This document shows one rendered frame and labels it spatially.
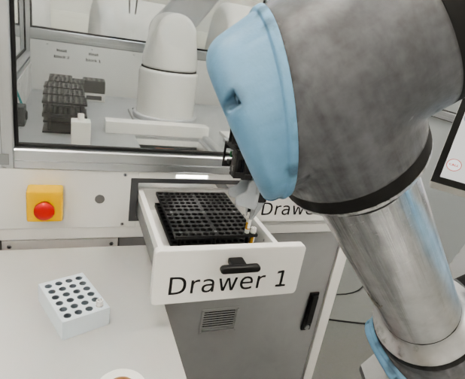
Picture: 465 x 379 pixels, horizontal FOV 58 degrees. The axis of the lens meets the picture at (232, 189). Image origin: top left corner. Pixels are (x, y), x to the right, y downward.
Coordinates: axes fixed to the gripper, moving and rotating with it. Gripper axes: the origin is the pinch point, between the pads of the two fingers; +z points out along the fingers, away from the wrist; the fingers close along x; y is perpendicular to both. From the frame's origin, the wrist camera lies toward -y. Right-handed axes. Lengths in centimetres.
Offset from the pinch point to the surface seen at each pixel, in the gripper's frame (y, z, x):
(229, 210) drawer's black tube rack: 0.5, 5.3, -11.8
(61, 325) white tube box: 36.3, 15.8, 10.2
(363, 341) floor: -96, 95, -52
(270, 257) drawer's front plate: 0.1, 4.3, 10.8
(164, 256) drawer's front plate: 20.3, 2.9, 10.8
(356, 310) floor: -108, 95, -74
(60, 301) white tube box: 36.6, 15.1, 4.7
